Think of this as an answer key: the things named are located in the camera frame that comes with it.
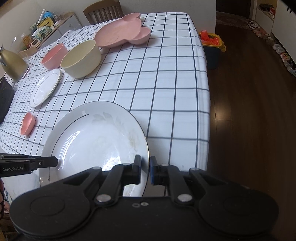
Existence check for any large white floral plate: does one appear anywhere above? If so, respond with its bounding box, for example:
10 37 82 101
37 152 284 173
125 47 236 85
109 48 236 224
39 101 149 197

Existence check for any small white rimmed plate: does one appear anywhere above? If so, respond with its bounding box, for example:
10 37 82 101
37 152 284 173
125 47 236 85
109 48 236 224
30 68 61 108

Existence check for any pink round bowl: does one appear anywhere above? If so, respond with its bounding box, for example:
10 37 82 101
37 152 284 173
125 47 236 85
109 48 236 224
41 43 68 70

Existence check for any pink mouse-shaped divided plate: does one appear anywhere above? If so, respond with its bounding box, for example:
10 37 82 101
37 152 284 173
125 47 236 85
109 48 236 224
94 13 151 48

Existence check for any person's left hand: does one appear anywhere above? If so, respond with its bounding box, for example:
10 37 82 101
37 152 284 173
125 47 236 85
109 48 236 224
0 179 4 219

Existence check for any small pink heart dish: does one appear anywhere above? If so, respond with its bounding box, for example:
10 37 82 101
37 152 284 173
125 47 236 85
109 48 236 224
20 113 36 136

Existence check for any black pot with lid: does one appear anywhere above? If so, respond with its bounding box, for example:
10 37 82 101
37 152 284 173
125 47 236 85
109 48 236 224
0 76 14 123

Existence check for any white black checked tablecloth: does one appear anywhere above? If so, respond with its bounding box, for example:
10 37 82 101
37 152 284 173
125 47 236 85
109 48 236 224
1 12 210 201

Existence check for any gold kettle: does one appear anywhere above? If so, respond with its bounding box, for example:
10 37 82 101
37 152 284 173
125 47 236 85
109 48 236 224
1 46 29 82

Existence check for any cream round bowl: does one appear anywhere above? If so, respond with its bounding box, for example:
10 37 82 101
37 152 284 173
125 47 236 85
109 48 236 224
60 40 102 78

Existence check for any bin with orange bag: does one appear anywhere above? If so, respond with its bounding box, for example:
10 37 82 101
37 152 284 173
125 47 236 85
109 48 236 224
199 30 226 69

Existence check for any white drawer cabinet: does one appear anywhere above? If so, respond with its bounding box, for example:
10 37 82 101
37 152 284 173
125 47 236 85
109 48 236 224
37 12 82 50

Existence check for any brown wooden chair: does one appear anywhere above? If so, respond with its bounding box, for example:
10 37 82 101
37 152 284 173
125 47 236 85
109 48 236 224
83 0 124 25

